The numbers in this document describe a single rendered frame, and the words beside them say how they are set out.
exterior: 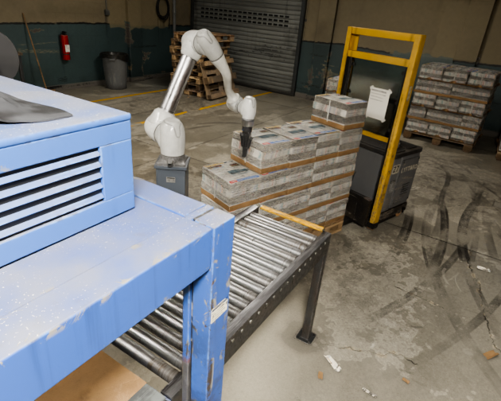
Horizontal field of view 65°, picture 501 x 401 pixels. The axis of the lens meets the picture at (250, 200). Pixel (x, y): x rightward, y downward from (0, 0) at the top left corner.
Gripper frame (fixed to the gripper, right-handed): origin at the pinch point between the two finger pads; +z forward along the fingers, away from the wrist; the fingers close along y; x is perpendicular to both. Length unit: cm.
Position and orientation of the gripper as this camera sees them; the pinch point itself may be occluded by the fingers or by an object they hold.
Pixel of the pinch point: (244, 152)
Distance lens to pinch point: 299.3
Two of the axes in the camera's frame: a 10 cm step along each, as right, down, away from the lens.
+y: -6.3, -3.9, 6.7
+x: -7.7, 2.0, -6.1
